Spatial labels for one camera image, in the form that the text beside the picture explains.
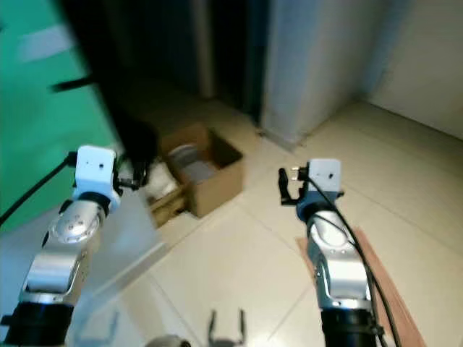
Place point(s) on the grey pillar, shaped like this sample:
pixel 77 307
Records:
pixel 311 65

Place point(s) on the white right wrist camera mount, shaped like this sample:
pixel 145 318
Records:
pixel 325 173

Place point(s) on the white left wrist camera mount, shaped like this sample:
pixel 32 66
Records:
pixel 95 168

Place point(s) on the open brown cardboard box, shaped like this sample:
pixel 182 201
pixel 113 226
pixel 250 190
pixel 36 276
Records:
pixel 221 189

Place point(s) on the grey forked robot bracket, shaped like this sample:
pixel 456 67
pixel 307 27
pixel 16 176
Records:
pixel 226 338

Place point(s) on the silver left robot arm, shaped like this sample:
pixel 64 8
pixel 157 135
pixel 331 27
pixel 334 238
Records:
pixel 58 260

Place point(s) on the green board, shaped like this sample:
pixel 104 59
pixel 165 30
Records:
pixel 43 123

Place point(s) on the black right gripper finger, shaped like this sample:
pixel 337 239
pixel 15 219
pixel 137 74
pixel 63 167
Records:
pixel 283 183

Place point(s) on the dark door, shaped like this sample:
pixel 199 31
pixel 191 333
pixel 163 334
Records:
pixel 159 50

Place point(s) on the wooden slat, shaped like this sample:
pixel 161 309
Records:
pixel 168 206

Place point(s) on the white label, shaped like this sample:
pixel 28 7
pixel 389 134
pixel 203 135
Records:
pixel 47 43

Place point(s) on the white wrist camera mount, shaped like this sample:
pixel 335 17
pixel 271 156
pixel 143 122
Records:
pixel 325 173
pixel 95 168

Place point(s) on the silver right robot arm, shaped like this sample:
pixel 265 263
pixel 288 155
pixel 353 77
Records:
pixel 336 267

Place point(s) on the flat brown cardboard sheet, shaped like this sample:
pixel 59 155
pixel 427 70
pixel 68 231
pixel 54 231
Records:
pixel 399 307

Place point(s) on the grey white item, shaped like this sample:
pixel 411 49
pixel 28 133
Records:
pixel 192 170

